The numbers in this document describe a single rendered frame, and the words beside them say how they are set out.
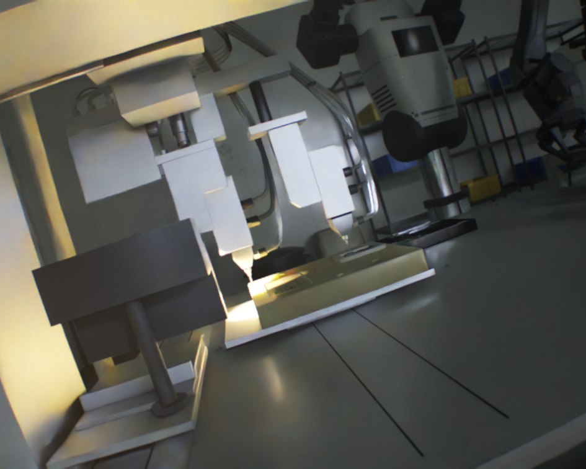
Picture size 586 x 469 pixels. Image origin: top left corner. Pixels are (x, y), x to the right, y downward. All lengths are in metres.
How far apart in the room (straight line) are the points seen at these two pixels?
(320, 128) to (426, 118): 2.65
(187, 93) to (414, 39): 1.03
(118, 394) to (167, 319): 0.07
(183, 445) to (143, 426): 0.03
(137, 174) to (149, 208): 3.35
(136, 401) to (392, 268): 0.25
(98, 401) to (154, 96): 0.25
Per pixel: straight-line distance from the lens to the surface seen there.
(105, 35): 0.36
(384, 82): 1.33
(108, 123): 0.49
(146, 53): 0.40
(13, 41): 0.34
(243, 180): 3.78
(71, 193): 3.99
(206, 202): 0.48
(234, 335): 0.42
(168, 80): 0.42
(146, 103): 0.42
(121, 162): 0.48
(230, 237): 0.48
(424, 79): 1.35
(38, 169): 0.64
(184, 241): 0.26
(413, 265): 0.43
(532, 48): 1.17
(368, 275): 0.42
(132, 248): 0.27
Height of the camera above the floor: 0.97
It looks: 3 degrees down
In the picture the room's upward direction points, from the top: 18 degrees counter-clockwise
